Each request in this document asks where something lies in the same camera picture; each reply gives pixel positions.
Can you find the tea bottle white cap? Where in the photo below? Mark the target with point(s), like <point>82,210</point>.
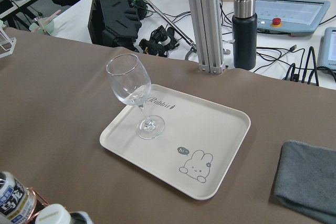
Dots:
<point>17,202</point>

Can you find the white rabbit tray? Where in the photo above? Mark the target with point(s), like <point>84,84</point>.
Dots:
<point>196,149</point>

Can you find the dark insulated flask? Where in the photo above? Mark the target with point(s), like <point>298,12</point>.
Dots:
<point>244,29</point>

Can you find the blue teach pendant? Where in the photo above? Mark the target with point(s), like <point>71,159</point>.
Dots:
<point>326,56</point>
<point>294,17</point>

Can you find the copper wire bottle basket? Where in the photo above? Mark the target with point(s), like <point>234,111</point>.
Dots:
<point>39,204</point>

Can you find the black foam case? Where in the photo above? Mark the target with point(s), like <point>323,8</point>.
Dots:
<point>115,23</point>

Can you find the clear wine glass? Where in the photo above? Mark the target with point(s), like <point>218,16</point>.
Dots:
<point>131,84</point>

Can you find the aluminium frame post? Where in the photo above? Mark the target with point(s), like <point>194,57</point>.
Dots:
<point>208,34</point>

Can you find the grey folded cloth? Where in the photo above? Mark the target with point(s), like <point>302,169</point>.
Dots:
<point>305,180</point>

